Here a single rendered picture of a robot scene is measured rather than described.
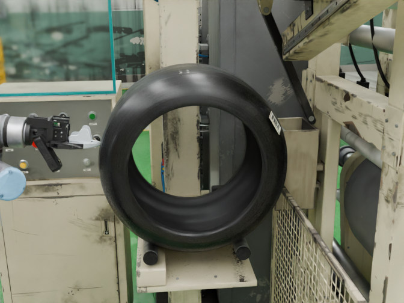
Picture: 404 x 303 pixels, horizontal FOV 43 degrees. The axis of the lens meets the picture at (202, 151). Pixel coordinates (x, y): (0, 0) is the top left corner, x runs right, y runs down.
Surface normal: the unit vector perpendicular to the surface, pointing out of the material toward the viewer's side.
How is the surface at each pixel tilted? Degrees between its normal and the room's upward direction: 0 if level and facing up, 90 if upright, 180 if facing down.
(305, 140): 90
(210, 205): 80
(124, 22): 90
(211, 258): 0
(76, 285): 88
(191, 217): 35
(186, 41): 90
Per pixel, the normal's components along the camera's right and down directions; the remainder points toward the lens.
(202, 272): -0.01, -0.96
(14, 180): 0.74, 0.22
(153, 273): 0.10, 0.29
